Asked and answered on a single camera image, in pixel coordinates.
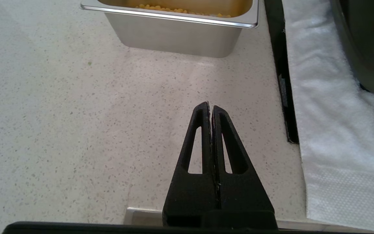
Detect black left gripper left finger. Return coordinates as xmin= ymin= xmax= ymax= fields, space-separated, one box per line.
xmin=163 ymin=102 xmax=220 ymax=226

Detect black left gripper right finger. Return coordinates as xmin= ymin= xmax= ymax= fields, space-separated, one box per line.
xmin=212 ymin=105 xmax=278 ymax=226

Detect black Midea rice cooker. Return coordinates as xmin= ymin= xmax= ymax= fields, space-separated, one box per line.
xmin=330 ymin=0 xmax=374 ymax=102

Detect white terry towel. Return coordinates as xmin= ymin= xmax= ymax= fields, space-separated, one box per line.
xmin=281 ymin=0 xmax=374 ymax=233

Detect black flat strip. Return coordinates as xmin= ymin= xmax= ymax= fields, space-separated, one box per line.
xmin=264 ymin=0 xmax=300 ymax=144

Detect stainless steel tray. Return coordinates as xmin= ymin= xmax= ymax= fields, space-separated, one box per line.
xmin=81 ymin=0 xmax=259 ymax=58

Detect yellow corn kernels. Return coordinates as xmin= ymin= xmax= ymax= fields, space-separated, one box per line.
xmin=135 ymin=4 xmax=231 ymax=18

